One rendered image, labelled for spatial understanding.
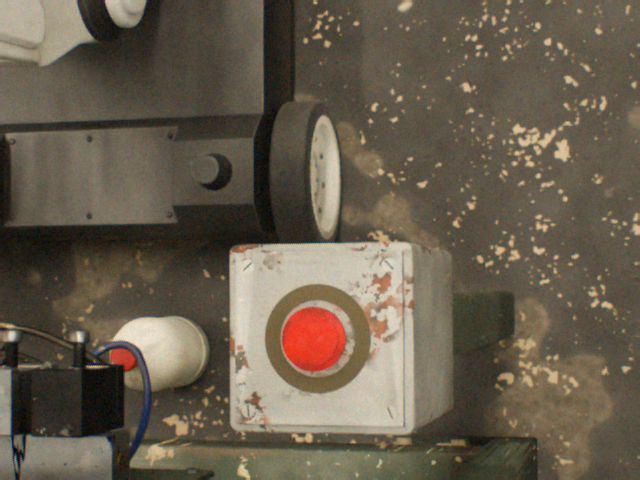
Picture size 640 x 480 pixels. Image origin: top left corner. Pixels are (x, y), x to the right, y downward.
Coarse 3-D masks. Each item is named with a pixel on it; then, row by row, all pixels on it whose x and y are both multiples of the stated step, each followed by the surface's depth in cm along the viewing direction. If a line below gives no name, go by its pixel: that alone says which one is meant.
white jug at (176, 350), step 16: (144, 320) 168; (160, 320) 169; (176, 320) 175; (128, 336) 165; (144, 336) 165; (160, 336) 166; (176, 336) 168; (192, 336) 174; (112, 352) 162; (128, 352) 161; (144, 352) 164; (160, 352) 165; (176, 352) 167; (192, 352) 172; (208, 352) 178; (128, 368) 161; (160, 368) 165; (176, 368) 167; (192, 368) 173; (128, 384) 167; (160, 384) 167; (176, 384) 173
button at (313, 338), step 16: (288, 320) 79; (304, 320) 79; (320, 320) 78; (336, 320) 79; (288, 336) 79; (304, 336) 79; (320, 336) 78; (336, 336) 78; (288, 352) 79; (304, 352) 79; (320, 352) 78; (336, 352) 79; (304, 368) 79; (320, 368) 79
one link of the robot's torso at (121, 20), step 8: (112, 0) 150; (120, 0) 152; (128, 0) 152; (136, 0) 154; (144, 0) 157; (112, 8) 151; (120, 8) 152; (128, 8) 153; (136, 8) 154; (144, 8) 159; (112, 16) 152; (120, 16) 152; (128, 16) 154; (136, 16) 156; (120, 24) 154; (128, 24) 154
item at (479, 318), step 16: (464, 304) 123; (480, 304) 135; (496, 304) 149; (512, 304) 167; (464, 320) 123; (480, 320) 134; (496, 320) 149; (512, 320) 166; (464, 336) 123; (480, 336) 134; (496, 336) 149; (512, 336) 168; (464, 352) 124
